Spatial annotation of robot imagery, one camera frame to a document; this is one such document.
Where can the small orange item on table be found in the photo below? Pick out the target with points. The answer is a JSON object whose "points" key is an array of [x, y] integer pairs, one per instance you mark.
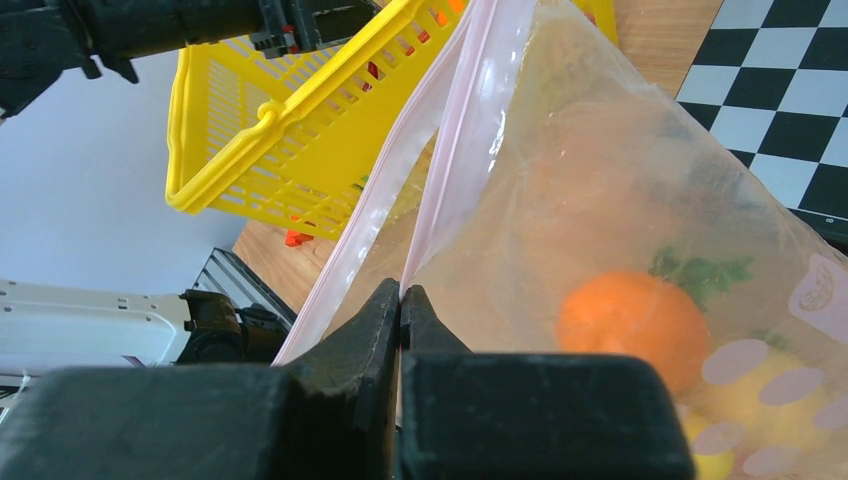
{"points": [[295, 238]]}

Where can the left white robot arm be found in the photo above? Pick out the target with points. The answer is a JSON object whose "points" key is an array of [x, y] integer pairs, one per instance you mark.
{"points": [[44, 328]]}

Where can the yellow orange mango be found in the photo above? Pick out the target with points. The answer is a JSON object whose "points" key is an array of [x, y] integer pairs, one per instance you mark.
{"points": [[761, 423]]}

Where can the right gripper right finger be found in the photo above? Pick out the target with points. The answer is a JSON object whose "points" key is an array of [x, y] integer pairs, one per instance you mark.
{"points": [[469, 415]]}

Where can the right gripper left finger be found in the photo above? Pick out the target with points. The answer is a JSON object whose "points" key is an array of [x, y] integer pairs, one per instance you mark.
{"points": [[328, 414]]}

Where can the black white checkerboard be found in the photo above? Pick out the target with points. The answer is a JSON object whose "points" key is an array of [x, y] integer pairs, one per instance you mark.
{"points": [[769, 82]]}

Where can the yellow plastic basket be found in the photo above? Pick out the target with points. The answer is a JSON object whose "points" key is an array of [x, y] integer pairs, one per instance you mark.
{"points": [[292, 141]]}

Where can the clear zip top bag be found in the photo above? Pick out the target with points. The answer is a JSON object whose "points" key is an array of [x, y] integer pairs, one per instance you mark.
{"points": [[533, 157]]}

